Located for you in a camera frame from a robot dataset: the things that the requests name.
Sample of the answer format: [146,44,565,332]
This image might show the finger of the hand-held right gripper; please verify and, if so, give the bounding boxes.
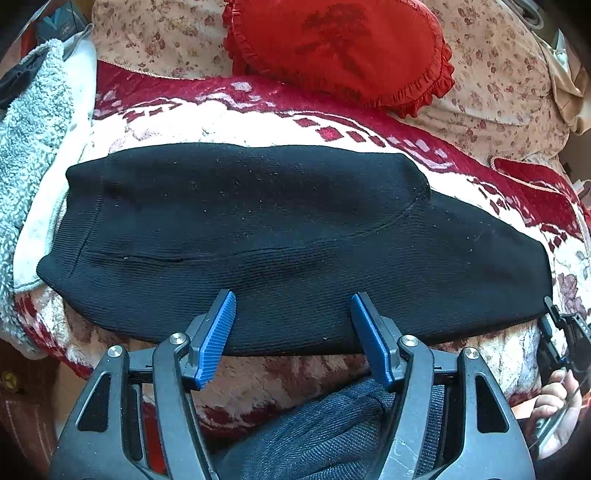
[539,318,562,366]
[543,295,566,328]

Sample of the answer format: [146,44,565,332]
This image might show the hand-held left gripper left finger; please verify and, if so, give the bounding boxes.
[48,289,237,480]

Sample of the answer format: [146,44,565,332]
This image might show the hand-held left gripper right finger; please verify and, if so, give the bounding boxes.
[351,292,536,480]

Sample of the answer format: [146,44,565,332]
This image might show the black pants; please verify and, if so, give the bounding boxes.
[36,142,555,358]

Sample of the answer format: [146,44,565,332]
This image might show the person's right hand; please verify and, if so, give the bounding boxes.
[517,368,585,460]

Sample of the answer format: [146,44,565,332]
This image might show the person's leg in dark jeans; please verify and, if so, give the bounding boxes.
[217,376,444,480]

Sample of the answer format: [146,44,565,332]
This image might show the red and white floral blanket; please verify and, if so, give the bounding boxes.
[14,60,591,444]

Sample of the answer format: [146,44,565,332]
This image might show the beige curtain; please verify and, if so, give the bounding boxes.
[538,30,591,134]

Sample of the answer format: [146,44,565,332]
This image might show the beige floral quilt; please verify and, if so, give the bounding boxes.
[90,0,573,167]

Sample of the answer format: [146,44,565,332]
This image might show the grey fleece garment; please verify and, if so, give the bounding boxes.
[0,39,100,358]

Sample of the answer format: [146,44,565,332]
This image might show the red heart-shaped ruffled pillow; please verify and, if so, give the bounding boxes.
[222,0,457,118]

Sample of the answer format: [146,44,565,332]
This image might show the black cloth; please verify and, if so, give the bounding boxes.
[0,55,42,109]

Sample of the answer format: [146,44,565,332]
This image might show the blue bag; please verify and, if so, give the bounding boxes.
[34,0,95,42]

